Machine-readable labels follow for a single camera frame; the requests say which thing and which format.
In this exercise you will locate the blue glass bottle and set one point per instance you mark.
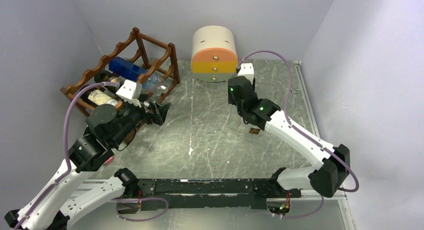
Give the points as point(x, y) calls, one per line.
point(130, 71)

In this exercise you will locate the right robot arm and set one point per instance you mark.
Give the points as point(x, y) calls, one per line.
point(329, 163)

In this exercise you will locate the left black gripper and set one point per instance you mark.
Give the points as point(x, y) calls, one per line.
point(158, 116)

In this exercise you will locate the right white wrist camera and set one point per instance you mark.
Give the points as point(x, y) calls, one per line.
point(247, 71)

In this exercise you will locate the brown wooden wine rack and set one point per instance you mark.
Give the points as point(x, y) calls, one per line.
point(142, 50)

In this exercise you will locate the small clear glass bottle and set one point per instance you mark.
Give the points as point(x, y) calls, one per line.
point(234, 120)

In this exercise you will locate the black base frame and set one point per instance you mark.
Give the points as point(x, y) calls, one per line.
point(255, 193)

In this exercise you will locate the clear bottle black gold cap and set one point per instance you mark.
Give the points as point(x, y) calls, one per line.
point(252, 132)

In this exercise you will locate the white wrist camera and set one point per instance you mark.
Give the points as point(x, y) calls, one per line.
point(130, 92)
point(247, 71)

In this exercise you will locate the dark green labelled wine bottle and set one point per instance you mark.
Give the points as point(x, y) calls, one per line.
point(96, 97)

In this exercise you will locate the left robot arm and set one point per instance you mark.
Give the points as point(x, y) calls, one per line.
point(53, 208)

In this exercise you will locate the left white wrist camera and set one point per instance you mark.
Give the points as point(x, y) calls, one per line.
point(130, 92)

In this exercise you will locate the cream orange yellow drawer cabinet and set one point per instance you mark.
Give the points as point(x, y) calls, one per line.
point(214, 56)

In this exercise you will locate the pink cube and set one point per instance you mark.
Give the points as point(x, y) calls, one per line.
point(109, 161)

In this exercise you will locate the olive green wine bottle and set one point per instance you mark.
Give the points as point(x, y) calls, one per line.
point(105, 76)

